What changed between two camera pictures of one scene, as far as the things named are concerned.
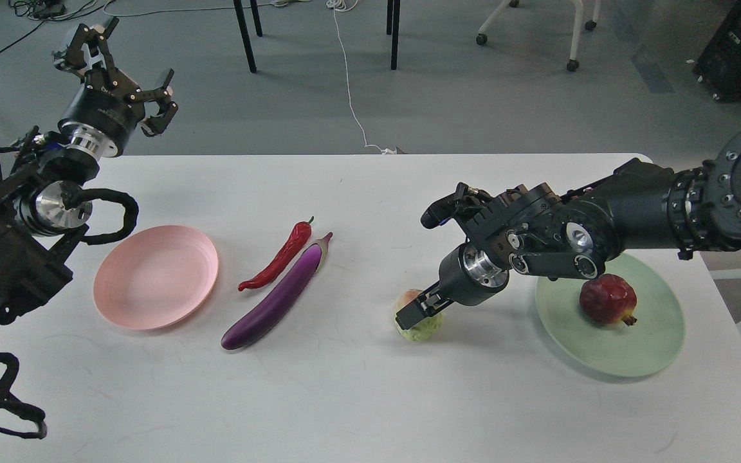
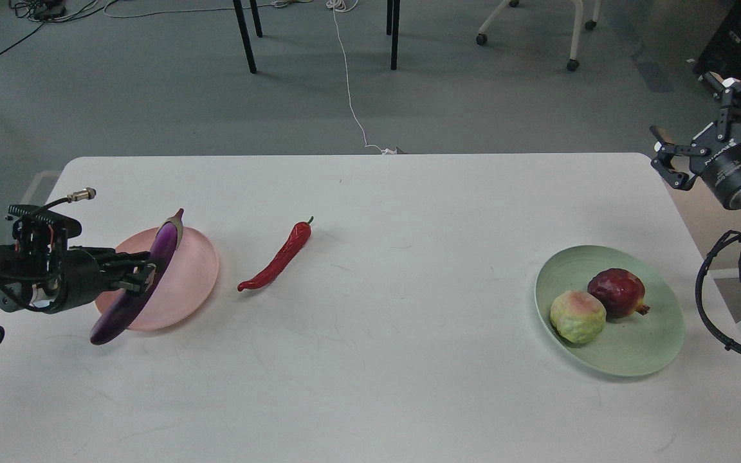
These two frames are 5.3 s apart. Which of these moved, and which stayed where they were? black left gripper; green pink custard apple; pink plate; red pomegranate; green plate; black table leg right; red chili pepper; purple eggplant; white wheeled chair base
Moved: black left gripper; red pomegranate; purple eggplant; green pink custard apple
Stayed: green plate; white wheeled chair base; red chili pepper; black table leg right; pink plate
